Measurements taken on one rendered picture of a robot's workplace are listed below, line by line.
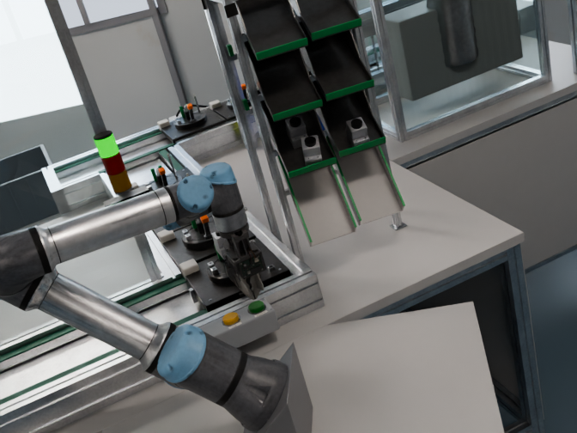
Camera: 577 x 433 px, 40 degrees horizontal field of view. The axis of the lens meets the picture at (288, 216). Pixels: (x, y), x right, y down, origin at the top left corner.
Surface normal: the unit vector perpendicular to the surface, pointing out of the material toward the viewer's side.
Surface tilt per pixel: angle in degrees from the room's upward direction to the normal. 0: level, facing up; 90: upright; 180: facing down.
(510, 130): 90
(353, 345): 0
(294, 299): 90
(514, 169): 90
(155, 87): 90
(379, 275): 0
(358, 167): 45
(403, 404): 0
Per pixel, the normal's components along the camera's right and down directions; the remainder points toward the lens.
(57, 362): -0.24, -0.87
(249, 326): 0.39, 0.33
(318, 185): -0.01, -0.34
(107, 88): -0.07, 0.47
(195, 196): 0.30, -0.16
